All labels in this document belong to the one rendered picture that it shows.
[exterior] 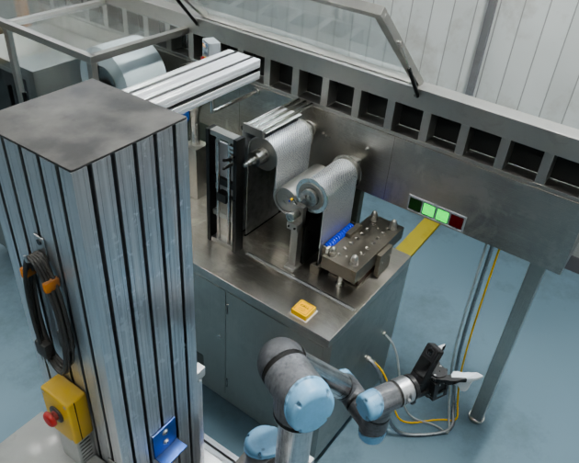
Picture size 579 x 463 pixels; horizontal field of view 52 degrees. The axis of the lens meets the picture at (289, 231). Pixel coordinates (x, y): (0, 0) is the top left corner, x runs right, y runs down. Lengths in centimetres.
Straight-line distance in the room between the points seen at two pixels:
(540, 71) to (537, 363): 174
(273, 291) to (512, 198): 97
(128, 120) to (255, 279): 146
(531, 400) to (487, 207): 145
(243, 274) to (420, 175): 82
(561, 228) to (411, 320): 159
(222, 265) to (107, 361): 135
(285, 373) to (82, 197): 63
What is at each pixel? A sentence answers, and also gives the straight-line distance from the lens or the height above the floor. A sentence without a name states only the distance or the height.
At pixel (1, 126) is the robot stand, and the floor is 203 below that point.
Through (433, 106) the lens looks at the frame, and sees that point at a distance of 229.
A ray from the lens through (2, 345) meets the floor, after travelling 361.
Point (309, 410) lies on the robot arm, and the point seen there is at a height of 142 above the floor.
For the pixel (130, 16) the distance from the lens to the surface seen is 312.
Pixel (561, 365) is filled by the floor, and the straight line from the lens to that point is 377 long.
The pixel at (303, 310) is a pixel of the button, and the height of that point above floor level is 92.
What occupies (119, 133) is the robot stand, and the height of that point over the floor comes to 203.
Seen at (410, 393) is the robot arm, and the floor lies 124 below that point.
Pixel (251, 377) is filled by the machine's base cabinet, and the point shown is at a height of 39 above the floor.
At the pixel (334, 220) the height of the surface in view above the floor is 111.
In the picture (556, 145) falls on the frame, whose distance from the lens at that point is 219.
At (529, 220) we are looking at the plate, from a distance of 232.
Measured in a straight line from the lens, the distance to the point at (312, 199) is 227.
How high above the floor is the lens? 249
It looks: 36 degrees down
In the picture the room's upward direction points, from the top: 5 degrees clockwise
